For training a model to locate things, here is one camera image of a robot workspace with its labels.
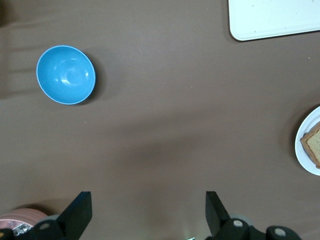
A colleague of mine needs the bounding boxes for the clear crumpled ice pieces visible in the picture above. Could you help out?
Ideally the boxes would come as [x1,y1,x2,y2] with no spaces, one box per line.
[8,221,34,236]

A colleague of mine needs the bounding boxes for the bread slice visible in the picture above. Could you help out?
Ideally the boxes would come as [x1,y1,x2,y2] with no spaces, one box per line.
[299,122,320,170]

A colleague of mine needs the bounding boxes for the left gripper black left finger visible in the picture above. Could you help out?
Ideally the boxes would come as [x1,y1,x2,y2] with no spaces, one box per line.
[29,191,93,240]

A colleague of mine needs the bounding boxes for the pink bowl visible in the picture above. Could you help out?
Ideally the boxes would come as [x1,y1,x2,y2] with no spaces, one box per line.
[0,208,50,233]

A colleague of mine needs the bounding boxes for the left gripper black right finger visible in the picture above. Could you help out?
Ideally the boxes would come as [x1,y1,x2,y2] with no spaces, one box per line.
[205,191,266,240]

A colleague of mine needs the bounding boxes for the blue bowl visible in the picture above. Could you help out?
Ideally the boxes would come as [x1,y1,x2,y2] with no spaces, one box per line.
[36,45,97,105]

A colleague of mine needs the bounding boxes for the white round plate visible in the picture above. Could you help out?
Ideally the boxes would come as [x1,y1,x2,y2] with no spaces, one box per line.
[294,106,320,176]

